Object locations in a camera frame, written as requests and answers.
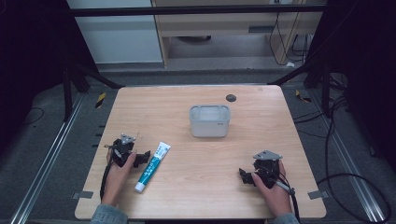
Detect grey metal table bracket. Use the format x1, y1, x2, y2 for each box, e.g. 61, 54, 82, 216
306, 189, 330, 201
71, 189, 94, 201

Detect aluminium floor rail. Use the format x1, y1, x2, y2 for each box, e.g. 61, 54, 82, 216
309, 89, 388, 224
9, 92, 86, 224

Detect black horizontal crossbar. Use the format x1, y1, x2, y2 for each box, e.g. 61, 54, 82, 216
68, 4, 327, 18

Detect light wooden desk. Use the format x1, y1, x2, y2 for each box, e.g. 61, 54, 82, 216
150, 0, 325, 68

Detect hand-held gripper black cable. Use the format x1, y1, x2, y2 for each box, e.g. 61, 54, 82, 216
275, 176, 302, 224
99, 160, 114, 201

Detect dark curtain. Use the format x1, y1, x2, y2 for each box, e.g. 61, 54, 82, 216
306, 0, 396, 174
0, 0, 98, 158

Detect person's left hand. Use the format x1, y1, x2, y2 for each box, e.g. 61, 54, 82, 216
101, 151, 138, 207

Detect thin black floor cable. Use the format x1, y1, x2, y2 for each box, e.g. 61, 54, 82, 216
22, 106, 46, 127

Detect grey plastic container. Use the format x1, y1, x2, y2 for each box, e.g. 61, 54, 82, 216
189, 104, 232, 138

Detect person's right hand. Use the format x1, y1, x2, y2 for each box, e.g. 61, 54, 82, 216
250, 160, 294, 217

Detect black hanging cables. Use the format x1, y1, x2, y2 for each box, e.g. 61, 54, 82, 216
268, 11, 310, 67

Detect left hand-held gripper black cable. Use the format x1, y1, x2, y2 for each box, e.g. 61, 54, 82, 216
99, 160, 114, 201

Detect black floor cable loop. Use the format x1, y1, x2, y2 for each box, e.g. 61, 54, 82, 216
292, 94, 392, 224

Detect right hand-held gripper black cable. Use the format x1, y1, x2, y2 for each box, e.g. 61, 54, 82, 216
275, 176, 302, 224

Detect teal and white toothpaste tube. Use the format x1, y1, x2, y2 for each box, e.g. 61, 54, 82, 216
134, 141, 173, 193

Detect white cabinet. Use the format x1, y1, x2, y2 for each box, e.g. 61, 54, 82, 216
65, 0, 164, 65

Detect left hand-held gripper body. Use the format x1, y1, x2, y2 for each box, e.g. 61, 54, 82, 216
106, 133, 140, 168

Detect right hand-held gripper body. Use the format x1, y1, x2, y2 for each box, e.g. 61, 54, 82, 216
252, 149, 284, 189

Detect black metal stand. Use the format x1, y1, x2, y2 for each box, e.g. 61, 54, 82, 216
61, 60, 126, 123
266, 60, 332, 117

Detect yellow and black tape strip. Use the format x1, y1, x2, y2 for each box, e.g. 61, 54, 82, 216
94, 91, 107, 109
294, 89, 313, 104

